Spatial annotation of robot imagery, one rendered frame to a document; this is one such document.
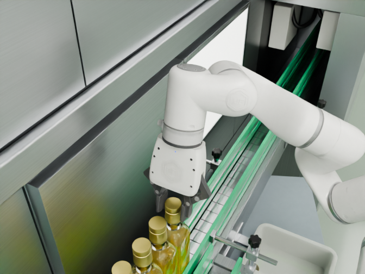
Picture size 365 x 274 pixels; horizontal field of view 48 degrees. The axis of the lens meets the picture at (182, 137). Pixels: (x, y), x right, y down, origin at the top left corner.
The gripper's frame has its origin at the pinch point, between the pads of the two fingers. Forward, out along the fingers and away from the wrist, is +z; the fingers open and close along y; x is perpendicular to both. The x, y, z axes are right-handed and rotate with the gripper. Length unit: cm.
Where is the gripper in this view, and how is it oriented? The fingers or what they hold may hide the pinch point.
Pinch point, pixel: (173, 206)
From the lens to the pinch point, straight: 82.5
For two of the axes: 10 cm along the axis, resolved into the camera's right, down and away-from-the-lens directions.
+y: 8.9, 2.9, -3.7
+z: -1.1, 9.0, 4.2
